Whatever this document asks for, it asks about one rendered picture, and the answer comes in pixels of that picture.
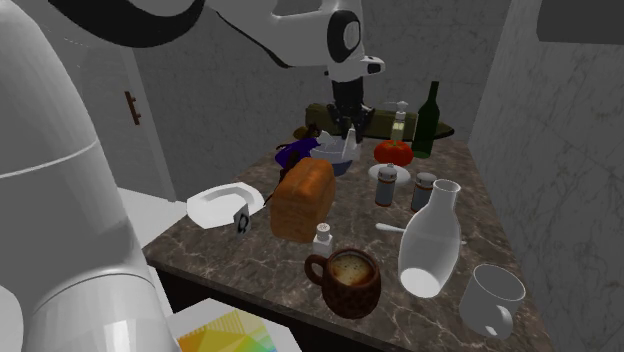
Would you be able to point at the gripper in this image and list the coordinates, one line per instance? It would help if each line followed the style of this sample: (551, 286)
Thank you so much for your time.
(347, 95)

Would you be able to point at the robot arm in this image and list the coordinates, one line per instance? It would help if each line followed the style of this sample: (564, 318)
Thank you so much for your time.
(63, 204)

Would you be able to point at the olive green long box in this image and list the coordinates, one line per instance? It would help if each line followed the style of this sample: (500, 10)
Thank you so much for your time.
(319, 117)

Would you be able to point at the small brown figure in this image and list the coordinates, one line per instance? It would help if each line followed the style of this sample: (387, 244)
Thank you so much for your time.
(308, 131)

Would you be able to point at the blue and white bowl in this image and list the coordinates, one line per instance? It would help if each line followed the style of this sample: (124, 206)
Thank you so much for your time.
(336, 161)

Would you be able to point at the clear soap dispenser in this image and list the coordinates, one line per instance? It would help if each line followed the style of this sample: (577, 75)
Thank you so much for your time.
(399, 126)

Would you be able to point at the red tomato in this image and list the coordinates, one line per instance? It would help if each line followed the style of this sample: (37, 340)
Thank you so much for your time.
(393, 152)

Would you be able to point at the purple rounded thing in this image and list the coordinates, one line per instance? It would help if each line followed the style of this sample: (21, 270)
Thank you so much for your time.
(295, 151)

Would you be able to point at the small white round plate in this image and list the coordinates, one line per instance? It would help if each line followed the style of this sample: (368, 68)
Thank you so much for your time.
(403, 174)

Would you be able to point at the grey shaker with brown bands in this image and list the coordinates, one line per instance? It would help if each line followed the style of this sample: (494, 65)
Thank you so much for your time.
(385, 187)
(422, 192)

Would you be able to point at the dark green wine bottle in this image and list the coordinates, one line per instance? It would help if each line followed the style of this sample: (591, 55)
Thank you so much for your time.
(427, 124)

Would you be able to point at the dark brown thin stick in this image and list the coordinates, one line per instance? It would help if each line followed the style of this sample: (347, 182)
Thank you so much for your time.
(288, 168)

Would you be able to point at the brown loaf of bread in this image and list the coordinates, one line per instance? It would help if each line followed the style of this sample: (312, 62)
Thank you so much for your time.
(303, 200)

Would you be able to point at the dark flat plate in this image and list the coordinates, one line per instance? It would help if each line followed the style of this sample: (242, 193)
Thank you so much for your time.
(444, 130)

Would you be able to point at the small white shaker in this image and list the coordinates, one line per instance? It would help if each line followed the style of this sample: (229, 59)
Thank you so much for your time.
(322, 241)

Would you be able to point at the white vase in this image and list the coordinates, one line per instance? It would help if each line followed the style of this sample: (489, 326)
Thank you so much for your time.
(431, 234)

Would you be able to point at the small black and white card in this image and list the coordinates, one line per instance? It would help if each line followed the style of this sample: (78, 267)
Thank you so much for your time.
(242, 222)

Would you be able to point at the white angular plate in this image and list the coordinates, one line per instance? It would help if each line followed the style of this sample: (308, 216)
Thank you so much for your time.
(219, 204)

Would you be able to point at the brown mug with coffee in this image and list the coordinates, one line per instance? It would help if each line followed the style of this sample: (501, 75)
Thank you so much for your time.
(353, 287)

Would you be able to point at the white cup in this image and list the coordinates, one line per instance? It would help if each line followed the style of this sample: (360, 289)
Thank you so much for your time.
(490, 302)

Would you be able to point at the grey wall cabinet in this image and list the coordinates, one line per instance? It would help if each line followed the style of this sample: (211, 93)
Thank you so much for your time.
(580, 22)

